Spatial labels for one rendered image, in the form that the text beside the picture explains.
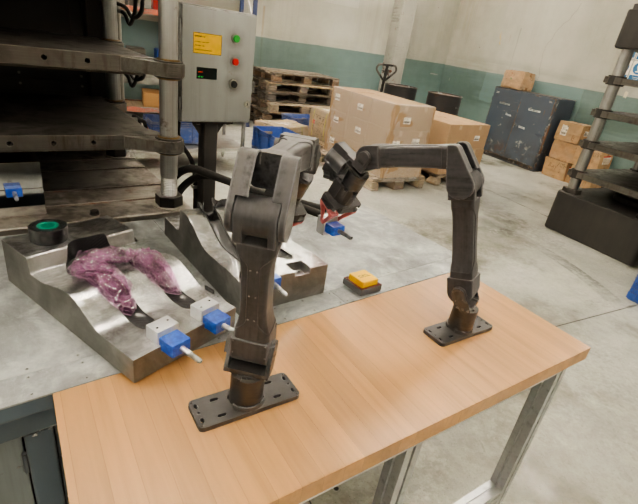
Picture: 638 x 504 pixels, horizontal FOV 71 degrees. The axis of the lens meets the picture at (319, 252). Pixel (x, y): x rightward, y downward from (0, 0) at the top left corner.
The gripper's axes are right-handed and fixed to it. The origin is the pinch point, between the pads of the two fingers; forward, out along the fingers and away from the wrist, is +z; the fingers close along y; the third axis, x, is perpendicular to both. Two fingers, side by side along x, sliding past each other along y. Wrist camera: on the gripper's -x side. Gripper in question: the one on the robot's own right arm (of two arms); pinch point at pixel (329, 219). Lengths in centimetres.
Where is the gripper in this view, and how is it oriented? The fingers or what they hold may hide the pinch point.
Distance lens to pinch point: 132.5
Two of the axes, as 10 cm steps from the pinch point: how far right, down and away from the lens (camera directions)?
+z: -3.9, 6.0, 7.0
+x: 4.7, 7.9, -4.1
